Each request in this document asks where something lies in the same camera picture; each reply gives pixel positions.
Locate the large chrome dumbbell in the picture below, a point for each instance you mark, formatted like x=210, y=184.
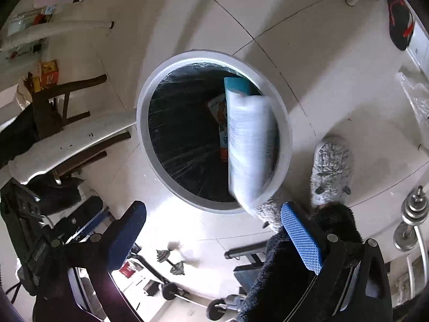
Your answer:
x=410, y=218

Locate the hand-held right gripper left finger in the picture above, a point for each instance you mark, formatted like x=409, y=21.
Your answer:
x=129, y=231

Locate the white blue printed packet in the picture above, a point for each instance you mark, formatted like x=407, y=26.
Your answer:
x=251, y=141

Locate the white round trash bin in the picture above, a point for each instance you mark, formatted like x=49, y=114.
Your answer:
x=144, y=124

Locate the black weight bench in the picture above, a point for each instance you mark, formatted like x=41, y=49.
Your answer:
x=246, y=265

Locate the dark wooden chair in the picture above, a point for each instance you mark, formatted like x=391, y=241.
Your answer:
x=50, y=110

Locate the grey fuzzy slipper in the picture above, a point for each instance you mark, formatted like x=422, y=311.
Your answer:
x=268, y=209
x=331, y=171

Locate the black sandal with red stripes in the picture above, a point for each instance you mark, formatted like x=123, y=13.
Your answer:
x=398, y=23

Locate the clear plastic bag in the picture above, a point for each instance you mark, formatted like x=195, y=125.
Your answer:
x=417, y=97

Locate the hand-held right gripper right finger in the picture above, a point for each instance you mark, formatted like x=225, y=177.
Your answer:
x=300, y=234

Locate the white table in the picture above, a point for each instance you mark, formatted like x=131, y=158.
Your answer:
x=57, y=151

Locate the small dark dumbbell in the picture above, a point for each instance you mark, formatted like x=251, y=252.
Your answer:
x=169, y=262

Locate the black barbell with weight plates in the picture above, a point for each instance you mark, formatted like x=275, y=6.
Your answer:
x=214, y=308

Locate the orange snack packet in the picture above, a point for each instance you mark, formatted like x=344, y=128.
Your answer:
x=218, y=107

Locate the yellow and red boxes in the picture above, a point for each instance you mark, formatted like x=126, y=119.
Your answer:
x=47, y=75

